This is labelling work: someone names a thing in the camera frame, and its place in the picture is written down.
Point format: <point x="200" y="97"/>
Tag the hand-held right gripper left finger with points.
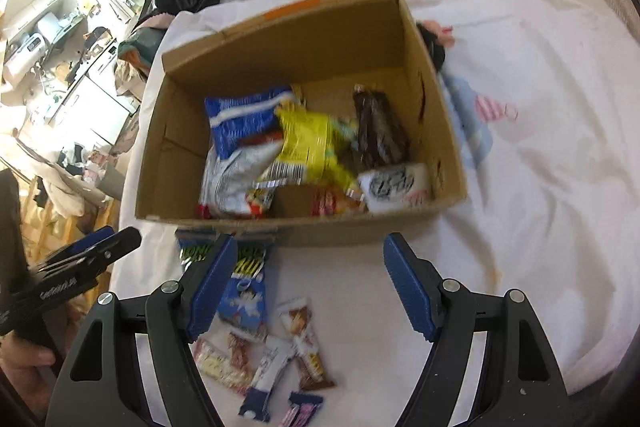
<point x="215" y="287"/>

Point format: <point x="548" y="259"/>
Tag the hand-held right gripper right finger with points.
<point x="410" y="287"/>

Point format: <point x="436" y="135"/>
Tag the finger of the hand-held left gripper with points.
<point x="92" y="241"/>
<point x="117" y="241"/>

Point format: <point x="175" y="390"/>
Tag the blue chip bag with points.
<point x="245" y="302"/>

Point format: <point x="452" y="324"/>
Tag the dark brown snack packet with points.
<point x="377" y="127"/>

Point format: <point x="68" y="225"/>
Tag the yellow snack bag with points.
<point x="305" y="142"/>

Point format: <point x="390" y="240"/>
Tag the blue white striped snack bag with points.
<point x="240" y="117"/>

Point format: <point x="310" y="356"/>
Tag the brown cardboard box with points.
<point x="340" y="37"/>

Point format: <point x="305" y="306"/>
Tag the person's left hand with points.
<point x="25" y="357"/>

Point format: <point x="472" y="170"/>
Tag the wooden rack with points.
<point x="42" y="219"/>

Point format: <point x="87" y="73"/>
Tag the grey trash bin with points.
<point x="112" y="181"/>

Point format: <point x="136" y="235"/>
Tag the pile of pale clothes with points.
<point x="55" y="187"/>

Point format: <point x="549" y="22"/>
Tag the pink yellow cartoon packet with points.
<point x="217" y="362"/>

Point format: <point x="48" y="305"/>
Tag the navy white snack packet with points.
<point x="267" y="367"/>

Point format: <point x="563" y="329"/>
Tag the small red yellow snack packet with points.
<point x="260" y="199"/>

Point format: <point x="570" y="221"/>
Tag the brown white snack bar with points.
<point x="310" y="364"/>

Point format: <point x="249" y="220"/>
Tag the white floor cabinet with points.
<point x="95" y="102"/>

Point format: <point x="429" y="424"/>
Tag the pink white stick packet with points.
<point x="300" y="412"/>

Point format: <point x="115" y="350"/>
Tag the teal orange bag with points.
<point x="131" y="52"/>

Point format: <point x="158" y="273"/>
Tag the white water heater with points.
<point x="22" y="52"/>

